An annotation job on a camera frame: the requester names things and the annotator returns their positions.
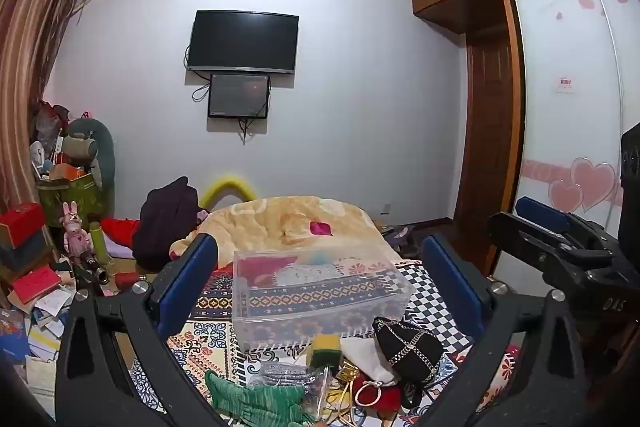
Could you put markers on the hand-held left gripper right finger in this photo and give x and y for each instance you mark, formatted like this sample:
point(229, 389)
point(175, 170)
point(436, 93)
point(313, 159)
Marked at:
point(445, 272)

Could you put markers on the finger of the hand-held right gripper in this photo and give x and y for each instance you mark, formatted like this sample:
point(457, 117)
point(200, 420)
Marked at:
point(542, 214)

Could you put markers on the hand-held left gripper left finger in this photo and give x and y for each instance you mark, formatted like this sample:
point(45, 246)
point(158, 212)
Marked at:
point(202, 257)

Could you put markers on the dark maroon backpack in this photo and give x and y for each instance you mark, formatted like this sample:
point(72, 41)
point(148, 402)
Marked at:
point(162, 222)

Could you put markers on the dark slippers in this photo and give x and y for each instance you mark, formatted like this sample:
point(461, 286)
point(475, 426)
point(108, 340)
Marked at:
point(400, 239)

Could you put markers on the yellow foam tube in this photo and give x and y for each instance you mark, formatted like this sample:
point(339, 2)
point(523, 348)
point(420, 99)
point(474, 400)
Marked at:
point(220, 189)

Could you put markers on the orange floral blanket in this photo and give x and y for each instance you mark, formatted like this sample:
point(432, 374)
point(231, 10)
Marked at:
point(270, 222)

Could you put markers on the patterned bed sheet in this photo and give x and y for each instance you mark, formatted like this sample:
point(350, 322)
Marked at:
point(215, 337)

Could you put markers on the red cloth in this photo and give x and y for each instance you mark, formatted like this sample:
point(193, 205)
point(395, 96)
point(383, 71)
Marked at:
point(120, 229)

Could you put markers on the brown wooden door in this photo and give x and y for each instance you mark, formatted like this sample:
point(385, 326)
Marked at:
point(487, 132)

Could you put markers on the green cylinder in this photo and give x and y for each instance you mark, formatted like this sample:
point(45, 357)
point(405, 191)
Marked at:
point(96, 242)

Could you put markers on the clear plastic storage box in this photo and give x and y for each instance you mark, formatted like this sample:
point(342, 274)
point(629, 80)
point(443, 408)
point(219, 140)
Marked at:
point(320, 307)

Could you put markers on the pink rabbit doll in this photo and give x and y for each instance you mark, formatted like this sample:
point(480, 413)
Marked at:
point(74, 232)

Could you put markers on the red white sticker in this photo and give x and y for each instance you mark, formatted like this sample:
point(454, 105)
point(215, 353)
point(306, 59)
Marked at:
point(565, 85)

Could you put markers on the green storage box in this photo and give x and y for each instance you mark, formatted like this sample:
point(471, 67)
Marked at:
point(75, 199)

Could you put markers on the yellow green sponge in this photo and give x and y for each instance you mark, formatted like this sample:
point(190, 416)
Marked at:
point(325, 348)

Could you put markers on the clear bag with dark contents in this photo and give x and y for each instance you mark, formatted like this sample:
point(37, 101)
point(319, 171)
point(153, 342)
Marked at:
point(285, 374)

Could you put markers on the green plush toy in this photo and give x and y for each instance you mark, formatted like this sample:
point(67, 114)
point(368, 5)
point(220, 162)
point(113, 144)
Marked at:
point(102, 147)

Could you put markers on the green knitted gloves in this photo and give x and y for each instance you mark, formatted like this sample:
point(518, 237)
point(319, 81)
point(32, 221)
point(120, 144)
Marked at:
point(250, 399)

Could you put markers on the gold ribbon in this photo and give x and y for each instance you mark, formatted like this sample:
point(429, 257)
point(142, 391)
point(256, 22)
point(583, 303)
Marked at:
point(344, 407)

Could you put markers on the red book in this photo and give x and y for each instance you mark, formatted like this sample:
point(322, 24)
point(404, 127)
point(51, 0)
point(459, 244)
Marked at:
point(35, 284)

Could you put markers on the white heart-print sliding door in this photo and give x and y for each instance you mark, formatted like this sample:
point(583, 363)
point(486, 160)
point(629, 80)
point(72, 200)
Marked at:
point(565, 42)

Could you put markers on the dark blue box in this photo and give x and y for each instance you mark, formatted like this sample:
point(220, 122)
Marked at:
point(25, 252)

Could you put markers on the pile of papers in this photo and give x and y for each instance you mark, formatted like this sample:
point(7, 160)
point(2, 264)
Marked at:
point(40, 332)

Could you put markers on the red box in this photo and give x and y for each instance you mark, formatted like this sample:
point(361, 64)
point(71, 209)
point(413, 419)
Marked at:
point(20, 222)

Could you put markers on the brown striped curtain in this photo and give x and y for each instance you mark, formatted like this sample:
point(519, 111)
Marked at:
point(27, 57)

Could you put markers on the small black wall monitor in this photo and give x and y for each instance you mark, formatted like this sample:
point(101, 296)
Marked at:
point(239, 96)

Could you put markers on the large black wall television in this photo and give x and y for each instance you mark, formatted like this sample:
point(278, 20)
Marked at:
point(242, 39)

